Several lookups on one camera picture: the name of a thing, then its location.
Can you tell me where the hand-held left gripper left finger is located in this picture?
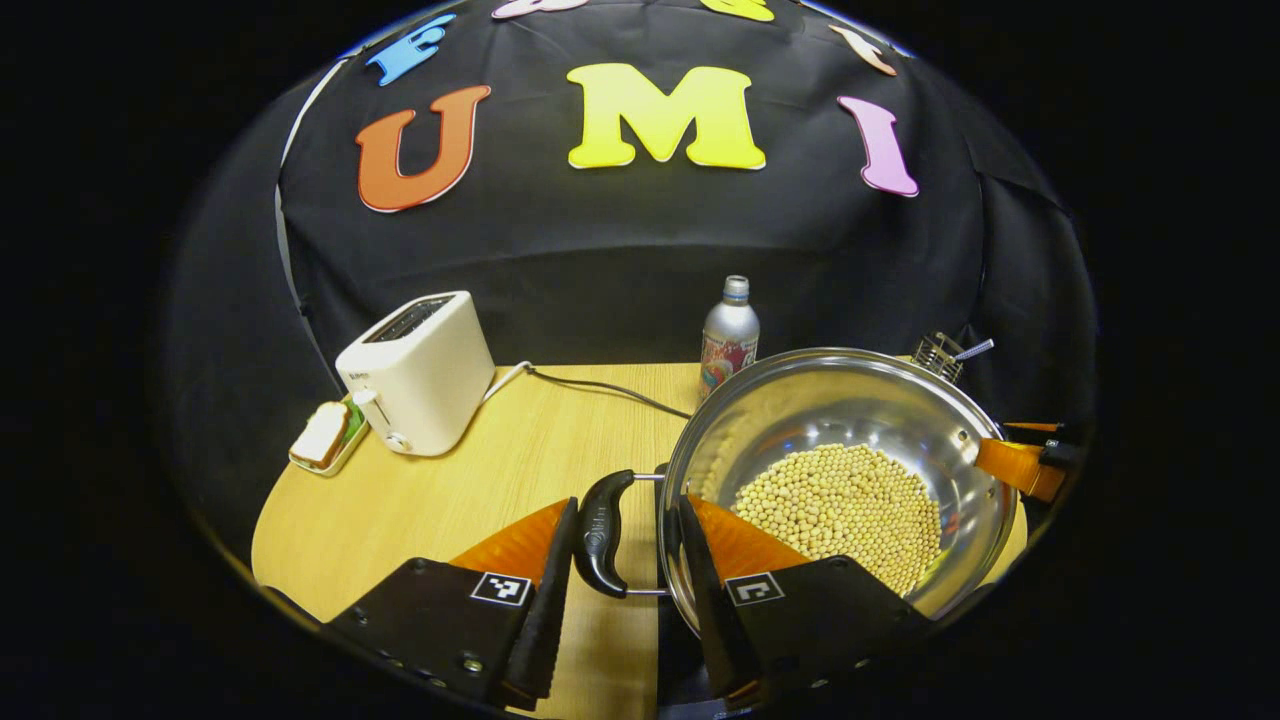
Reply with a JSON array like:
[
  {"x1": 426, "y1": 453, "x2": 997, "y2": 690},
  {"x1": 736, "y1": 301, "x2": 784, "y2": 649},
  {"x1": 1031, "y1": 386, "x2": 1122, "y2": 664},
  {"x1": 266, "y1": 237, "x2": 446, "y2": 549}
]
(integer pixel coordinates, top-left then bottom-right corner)
[{"x1": 325, "y1": 497, "x2": 581, "y2": 713}]

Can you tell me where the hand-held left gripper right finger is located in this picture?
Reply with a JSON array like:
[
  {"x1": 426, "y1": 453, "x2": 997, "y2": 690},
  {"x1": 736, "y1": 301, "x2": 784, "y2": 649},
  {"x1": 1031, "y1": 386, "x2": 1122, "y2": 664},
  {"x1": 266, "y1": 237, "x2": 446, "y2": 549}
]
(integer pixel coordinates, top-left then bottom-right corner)
[{"x1": 677, "y1": 494, "x2": 936, "y2": 706}]

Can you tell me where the steel pot with black handle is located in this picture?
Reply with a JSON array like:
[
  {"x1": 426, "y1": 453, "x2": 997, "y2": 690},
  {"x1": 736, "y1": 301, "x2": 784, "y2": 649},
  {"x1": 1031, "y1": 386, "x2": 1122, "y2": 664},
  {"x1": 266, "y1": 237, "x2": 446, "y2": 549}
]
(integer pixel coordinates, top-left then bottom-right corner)
[{"x1": 573, "y1": 347, "x2": 1021, "y2": 638}]

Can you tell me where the pile of soybeans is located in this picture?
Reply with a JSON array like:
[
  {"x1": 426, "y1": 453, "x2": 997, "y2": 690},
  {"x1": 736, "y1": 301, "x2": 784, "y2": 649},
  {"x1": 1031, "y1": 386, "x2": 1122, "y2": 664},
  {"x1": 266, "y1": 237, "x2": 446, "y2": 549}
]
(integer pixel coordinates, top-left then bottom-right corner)
[{"x1": 733, "y1": 443, "x2": 943, "y2": 597}]

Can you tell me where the pale green plate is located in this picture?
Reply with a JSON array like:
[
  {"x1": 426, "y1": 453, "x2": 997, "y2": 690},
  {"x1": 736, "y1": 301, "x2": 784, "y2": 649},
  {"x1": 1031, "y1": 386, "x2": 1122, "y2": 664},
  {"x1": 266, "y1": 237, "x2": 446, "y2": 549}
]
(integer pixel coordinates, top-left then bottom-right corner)
[{"x1": 289, "y1": 392, "x2": 371, "y2": 478}]

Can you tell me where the silver drink bottle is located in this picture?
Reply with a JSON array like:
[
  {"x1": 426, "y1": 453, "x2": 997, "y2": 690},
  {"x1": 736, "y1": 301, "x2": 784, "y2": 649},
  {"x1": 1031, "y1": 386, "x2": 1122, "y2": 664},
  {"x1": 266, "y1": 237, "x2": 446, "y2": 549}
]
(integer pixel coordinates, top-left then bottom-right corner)
[{"x1": 699, "y1": 275, "x2": 761, "y2": 401}]

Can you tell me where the white toaster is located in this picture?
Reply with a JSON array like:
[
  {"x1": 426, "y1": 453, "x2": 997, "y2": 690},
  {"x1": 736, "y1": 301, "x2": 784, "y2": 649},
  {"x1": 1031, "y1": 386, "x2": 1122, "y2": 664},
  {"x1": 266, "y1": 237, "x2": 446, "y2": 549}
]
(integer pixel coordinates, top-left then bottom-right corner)
[{"x1": 335, "y1": 291, "x2": 497, "y2": 458}]

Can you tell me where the sandwich with lettuce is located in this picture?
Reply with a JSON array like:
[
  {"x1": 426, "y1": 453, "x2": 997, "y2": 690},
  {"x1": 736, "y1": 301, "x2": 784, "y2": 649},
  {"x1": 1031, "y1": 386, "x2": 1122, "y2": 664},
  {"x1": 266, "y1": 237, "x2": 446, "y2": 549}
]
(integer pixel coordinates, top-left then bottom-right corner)
[{"x1": 290, "y1": 401, "x2": 366, "y2": 469}]

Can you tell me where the black backdrop cloth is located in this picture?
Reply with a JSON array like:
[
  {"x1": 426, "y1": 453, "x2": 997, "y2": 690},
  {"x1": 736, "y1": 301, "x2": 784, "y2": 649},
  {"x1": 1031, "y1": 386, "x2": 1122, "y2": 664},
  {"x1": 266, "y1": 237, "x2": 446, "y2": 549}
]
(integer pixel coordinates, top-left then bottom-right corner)
[{"x1": 160, "y1": 0, "x2": 1099, "y2": 561}]

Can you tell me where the metal wire utensil holder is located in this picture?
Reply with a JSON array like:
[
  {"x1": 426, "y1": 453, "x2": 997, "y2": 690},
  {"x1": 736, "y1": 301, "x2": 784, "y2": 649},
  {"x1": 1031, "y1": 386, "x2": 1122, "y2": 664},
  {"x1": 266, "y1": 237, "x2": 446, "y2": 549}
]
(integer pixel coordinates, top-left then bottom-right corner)
[{"x1": 912, "y1": 331, "x2": 966, "y2": 386}]

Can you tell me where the toaster power cable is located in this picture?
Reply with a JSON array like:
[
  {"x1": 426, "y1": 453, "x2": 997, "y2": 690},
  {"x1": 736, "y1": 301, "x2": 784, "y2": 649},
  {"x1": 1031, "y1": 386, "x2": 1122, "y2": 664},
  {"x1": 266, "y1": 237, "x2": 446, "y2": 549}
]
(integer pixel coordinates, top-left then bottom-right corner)
[{"x1": 482, "y1": 361, "x2": 693, "y2": 419}]

